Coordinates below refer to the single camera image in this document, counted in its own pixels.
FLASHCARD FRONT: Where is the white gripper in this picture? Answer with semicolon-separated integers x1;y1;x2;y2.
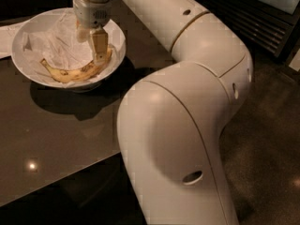
73;0;111;66

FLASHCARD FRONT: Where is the yellow spotted banana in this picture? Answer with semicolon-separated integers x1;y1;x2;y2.
40;48;113;83

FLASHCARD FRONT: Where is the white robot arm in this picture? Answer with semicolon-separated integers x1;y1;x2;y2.
73;0;253;225

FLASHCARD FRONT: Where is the white paper liner in bowl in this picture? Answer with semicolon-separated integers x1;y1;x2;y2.
22;8;121;86

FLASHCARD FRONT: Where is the white ceramic bowl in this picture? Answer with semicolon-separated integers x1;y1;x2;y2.
10;7;128;94

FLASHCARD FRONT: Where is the white paper sheet on table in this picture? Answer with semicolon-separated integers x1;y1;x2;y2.
0;22;23;59

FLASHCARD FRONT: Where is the dark glass-door refrigerator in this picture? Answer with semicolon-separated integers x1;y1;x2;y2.
197;0;300;61

